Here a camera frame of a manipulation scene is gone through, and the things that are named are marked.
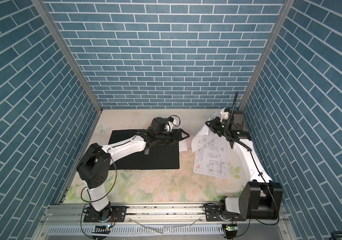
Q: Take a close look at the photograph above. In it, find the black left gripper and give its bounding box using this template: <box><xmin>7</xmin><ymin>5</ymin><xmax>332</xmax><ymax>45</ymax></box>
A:
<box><xmin>154</xmin><ymin>127</ymin><xmax>189</xmax><ymax>144</ymax></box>

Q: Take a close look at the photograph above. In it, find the technical drawing sheet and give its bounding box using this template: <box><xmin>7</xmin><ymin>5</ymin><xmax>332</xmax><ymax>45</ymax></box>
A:
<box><xmin>191</xmin><ymin>124</ymin><xmax>219</xmax><ymax>152</ymax></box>
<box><xmin>193</xmin><ymin>137</ymin><xmax>229</xmax><ymax>179</ymax></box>

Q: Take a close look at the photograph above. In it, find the orange file folder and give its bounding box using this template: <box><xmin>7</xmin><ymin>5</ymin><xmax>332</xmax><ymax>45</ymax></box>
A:
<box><xmin>112</xmin><ymin>143</ymin><xmax>180</xmax><ymax>170</ymax></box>

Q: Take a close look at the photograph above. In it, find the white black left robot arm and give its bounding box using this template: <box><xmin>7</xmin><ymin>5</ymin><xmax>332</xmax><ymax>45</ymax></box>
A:
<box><xmin>77</xmin><ymin>129</ymin><xmax>190</xmax><ymax>222</ymax></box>

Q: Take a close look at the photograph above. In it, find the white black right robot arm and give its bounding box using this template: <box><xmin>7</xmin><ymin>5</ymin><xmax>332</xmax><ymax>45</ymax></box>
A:
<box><xmin>206</xmin><ymin>117</ymin><xmax>283</xmax><ymax>222</ymax></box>

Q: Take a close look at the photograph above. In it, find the white text document sheet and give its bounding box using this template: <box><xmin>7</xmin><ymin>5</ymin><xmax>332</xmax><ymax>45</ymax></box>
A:
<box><xmin>179</xmin><ymin>140</ymin><xmax>188</xmax><ymax>152</ymax></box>

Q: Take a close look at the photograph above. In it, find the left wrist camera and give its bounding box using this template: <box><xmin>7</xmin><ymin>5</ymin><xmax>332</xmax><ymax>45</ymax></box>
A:
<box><xmin>150</xmin><ymin>117</ymin><xmax>172</xmax><ymax>133</ymax></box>

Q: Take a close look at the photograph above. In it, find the black corrugated camera cable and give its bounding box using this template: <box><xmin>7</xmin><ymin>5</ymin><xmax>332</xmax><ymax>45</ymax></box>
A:
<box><xmin>229</xmin><ymin>91</ymin><xmax>240</xmax><ymax>127</ymax></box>

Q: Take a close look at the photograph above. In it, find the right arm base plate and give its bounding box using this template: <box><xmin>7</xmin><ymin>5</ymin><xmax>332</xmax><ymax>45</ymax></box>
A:
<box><xmin>202</xmin><ymin>203</ymin><xmax>245</xmax><ymax>222</ymax></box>

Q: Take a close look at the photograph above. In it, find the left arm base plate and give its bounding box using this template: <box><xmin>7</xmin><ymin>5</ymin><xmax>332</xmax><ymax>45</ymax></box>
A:
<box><xmin>83</xmin><ymin>206</ymin><xmax>127</xmax><ymax>223</ymax></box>

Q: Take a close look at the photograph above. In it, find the aluminium corner post right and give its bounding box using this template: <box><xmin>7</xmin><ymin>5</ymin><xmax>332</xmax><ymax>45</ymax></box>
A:
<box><xmin>239</xmin><ymin>0</ymin><xmax>295</xmax><ymax>111</ymax></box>

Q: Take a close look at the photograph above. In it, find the aluminium corner post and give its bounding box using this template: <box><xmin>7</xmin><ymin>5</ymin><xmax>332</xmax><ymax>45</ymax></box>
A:
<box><xmin>239</xmin><ymin>0</ymin><xmax>295</xmax><ymax>111</ymax></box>
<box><xmin>31</xmin><ymin>0</ymin><xmax>103</xmax><ymax>114</ymax></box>

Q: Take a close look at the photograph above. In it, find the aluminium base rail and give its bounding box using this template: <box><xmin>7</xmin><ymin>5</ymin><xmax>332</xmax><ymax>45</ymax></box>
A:
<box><xmin>31</xmin><ymin>201</ymin><xmax>298</xmax><ymax>240</ymax></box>

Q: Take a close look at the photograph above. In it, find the white cable duct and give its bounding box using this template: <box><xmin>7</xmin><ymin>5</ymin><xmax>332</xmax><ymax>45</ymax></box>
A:
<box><xmin>48</xmin><ymin>224</ymin><xmax>224</xmax><ymax>237</ymax></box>

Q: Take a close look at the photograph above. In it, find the aluminium corner post left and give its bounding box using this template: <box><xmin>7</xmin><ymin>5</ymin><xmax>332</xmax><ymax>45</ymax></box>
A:
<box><xmin>31</xmin><ymin>0</ymin><xmax>103</xmax><ymax>114</ymax></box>

